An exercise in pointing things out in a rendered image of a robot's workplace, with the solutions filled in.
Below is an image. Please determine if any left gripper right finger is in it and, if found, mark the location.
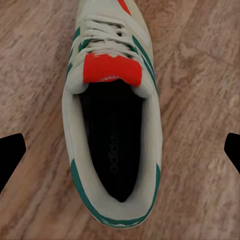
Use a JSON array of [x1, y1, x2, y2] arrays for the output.
[[224, 133, 240, 173]]

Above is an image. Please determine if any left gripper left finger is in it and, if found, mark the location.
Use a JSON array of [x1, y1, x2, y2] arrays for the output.
[[0, 133, 26, 193]]

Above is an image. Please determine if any gym shoe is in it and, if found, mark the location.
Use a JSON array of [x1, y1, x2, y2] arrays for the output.
[[61, 0, 163, 229]]

